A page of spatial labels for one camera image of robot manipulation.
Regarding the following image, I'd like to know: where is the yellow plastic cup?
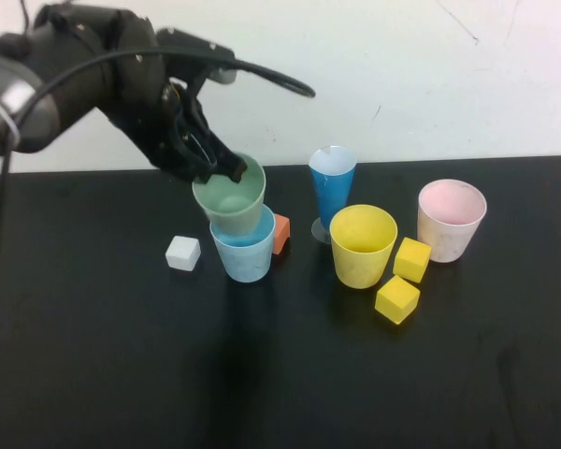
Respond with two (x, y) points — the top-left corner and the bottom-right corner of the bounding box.
(328, 204), (399, 290)

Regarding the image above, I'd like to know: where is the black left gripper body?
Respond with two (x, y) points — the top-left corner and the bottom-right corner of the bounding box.
(107, 13), (202, 181)

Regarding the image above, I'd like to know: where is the orange arch block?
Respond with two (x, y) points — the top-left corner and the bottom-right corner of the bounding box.
(270, 212), (292, 256)

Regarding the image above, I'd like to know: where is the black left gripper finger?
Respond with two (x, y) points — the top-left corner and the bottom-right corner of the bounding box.
(167, 135), (216, 183)
(186, 100), (249, 183)

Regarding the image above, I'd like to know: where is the green plastic cup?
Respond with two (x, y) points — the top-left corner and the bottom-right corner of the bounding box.
(191, 152), (267, 235)

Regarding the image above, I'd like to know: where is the yellow foam cube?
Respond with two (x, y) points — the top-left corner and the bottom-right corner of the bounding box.
(392, 237), (434, 284)
(374, 274), (422, 327)

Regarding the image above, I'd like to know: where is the tall blue cone glass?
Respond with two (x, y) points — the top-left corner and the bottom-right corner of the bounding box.
(308, 144), (358, 245)

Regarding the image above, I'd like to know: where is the white cable tie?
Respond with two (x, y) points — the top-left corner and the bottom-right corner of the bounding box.
(0, 95), (21, 142)

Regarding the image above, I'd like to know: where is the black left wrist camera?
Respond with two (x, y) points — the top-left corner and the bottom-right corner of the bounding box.
(156, 27), (239, 86)

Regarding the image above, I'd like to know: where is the white foam cube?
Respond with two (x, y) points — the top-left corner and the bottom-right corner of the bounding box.
(165, 235), (202, 271)

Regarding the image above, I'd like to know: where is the pink plastic cup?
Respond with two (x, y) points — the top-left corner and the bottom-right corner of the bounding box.
(417, 179), (488, 264)

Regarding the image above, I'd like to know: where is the light blue plastic cup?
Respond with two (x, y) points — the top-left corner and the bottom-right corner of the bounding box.
(209, 205), (276, 283)

